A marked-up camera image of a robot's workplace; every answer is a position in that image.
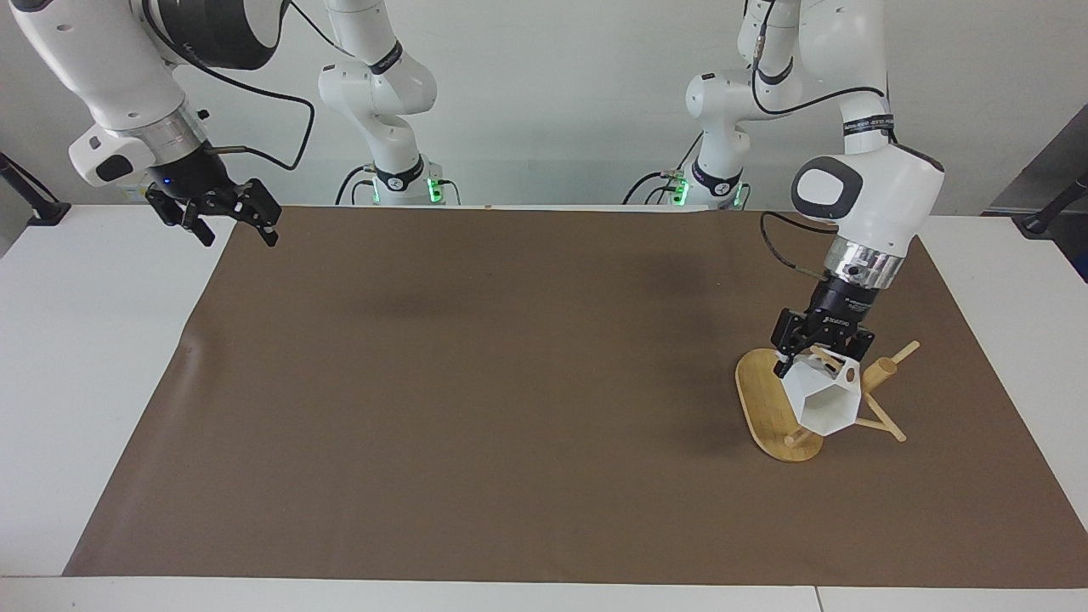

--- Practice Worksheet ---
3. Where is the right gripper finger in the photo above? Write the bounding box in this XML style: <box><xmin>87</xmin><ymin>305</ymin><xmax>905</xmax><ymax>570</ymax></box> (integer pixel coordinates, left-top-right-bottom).
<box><xmin>202</xmin><ymin>178</ymin><xmax>283</xmax><ymax>248</ymax></box>
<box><xmin>144</xmin><ymin>187</ymin><xmax>217</xmax><ymax>248</ymax></box>

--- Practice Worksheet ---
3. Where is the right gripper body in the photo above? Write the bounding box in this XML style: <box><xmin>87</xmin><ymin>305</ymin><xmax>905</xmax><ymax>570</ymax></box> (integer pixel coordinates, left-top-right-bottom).
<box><xmin>144</xmin><ymin>143</ymin><xmax>234</xmax><ymax>206</ymax></box>

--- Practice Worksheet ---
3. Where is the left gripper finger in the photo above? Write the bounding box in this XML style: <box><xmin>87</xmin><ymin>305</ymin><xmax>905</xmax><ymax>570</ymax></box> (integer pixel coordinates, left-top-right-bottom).
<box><xmin>836</xmin><ymin>329</ymin><xmax>877</xmax><ymax>366</ymax></box>
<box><xmin>770</xmin><ymin>309</ymin><xmax>810</xmax><ymax>379</ymax></box>

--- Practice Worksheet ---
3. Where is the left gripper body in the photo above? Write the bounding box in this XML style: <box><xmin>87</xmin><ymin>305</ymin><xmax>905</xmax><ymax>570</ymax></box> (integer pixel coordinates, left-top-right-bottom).
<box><xmin>802</xmin><ymin>275</ymin><xmax>888</xmax><ymax>336</ymax></box>

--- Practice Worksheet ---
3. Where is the white hexagonal cup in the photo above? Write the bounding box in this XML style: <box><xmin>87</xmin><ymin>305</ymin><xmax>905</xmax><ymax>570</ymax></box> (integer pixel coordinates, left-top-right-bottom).
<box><xmin>779</xmin><ymin>349</ymin><xmax>866</xmax><ymax>438</ymax></box>

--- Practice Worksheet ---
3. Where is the wooden cup rack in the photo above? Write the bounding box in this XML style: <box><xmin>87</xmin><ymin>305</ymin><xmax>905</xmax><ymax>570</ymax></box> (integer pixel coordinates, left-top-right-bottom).
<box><xmin>734</xmin><ymin>340</ymin><xmax>922</xmax><ymax>464</ymax></box>

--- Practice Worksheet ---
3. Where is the black stand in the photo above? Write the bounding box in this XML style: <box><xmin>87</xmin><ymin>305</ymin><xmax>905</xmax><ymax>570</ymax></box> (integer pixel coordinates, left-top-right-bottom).
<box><xmin>1019</xmin><ymin>170</ymin><xmax>1088</xmax><ymax>240</ymax></box>
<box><xmin>0</xmin><ymin>151</ymin><xmax>71</xmax><ymax>227</ymax></box>

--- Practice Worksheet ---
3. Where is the black cable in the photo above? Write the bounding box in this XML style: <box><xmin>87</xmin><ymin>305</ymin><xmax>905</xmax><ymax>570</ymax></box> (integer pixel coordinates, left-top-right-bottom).
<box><xmin>747</xmin><ymin>15</ymin><xmax>887</xmax><ymax>117</ymax></box>
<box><xmin>335</xmin><ymin>165</ymin><xmax>376</xmax><ymax>207</ymax></box>
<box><xmin>759</xmin><ymin>211</ymin><xmax>840</xmax><ymax>281</ymax></box>
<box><xmin>140</xmin><ymin>0</ymin><xmax>317</xmax><ymax>172</ymax></box>
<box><xmin>622</xmin><ymin>131</ymin><xmax>708</xmax><ymax>206</ymax></box>

